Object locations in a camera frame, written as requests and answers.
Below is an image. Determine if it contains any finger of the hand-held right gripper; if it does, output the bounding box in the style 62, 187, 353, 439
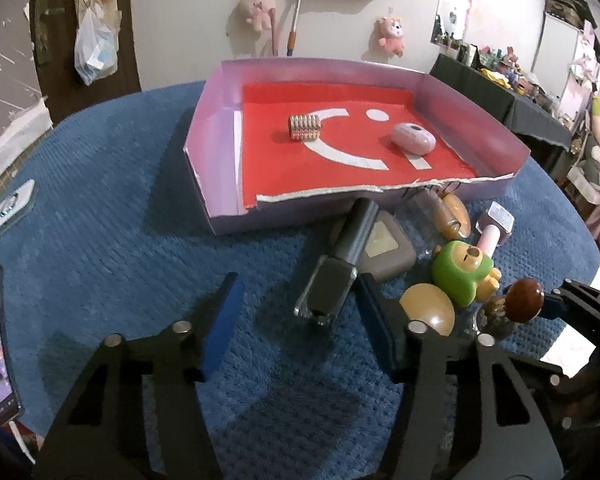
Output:
540, 277, 600, 341
507, 350, 600, 396

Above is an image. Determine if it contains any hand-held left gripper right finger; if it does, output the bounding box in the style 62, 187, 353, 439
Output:
352, 272, 566, 480

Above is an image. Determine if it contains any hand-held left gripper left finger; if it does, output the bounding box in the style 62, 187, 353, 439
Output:
32, 272, 246, 480

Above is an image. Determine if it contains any bottle with brown round cap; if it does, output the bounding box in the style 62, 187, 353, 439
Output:
477, 279, 545, 338

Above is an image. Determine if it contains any tan half-sphere cap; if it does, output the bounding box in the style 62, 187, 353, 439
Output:
399, 283, 456, 336

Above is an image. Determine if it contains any brown square compact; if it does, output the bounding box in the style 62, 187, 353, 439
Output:
330, 210, 418, 283

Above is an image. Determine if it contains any black bottle with cube cap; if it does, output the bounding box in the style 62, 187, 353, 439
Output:
294, 197, 381, 326

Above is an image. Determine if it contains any purple nail polish bottle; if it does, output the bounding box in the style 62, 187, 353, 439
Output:
475, 201, 517, 251

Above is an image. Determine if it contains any tan rounded keychain toy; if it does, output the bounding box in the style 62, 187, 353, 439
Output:
432, 192, 473, 241

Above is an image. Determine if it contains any purple cardboard tray red inside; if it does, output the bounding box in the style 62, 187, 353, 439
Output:
182, 57, 532, 236

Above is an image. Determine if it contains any green bear figurine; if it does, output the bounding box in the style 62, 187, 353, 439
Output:
431, 240, 502, 308

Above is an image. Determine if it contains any clear plastic dome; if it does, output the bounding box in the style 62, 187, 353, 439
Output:
395, 187, 448, 256

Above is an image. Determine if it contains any pile of plush toys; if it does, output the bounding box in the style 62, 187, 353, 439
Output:
565, 95, 600, 196

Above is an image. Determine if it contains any pink oval case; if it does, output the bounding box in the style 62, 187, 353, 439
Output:
390, 122, 436, 155

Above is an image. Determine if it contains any table with black cloth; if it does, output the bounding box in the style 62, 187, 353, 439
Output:
429, 52, 573, 151

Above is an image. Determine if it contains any small grey phone stand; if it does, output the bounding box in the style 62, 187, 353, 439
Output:
0, 178, 37, 238

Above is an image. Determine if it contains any white cabinet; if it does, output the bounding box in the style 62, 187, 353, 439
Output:
532, 10, 593, 91

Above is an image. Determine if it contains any pink bear plush toy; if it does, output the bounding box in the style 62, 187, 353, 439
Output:
376, 16, 406, 57

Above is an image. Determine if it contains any hanging clear plastic bag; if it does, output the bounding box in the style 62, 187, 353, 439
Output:
74, 10, 118, 86

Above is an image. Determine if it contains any dark brown door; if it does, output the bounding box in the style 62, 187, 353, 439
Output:
29, 0, 141, 123

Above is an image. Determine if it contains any white stick with orange grip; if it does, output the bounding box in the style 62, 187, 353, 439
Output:
284, 0, 308, 57

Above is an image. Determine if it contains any pink pig plush toy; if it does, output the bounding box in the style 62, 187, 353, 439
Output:
237, 0, 278, 31

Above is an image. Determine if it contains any stack of silver ring magnets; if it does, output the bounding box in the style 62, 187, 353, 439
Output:
288, 114, 322, 141

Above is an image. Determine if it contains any white charging cable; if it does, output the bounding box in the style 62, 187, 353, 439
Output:
7, 417, 37, 463

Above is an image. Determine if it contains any brass door handle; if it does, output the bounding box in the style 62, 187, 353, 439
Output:
32, 0, 66, 66

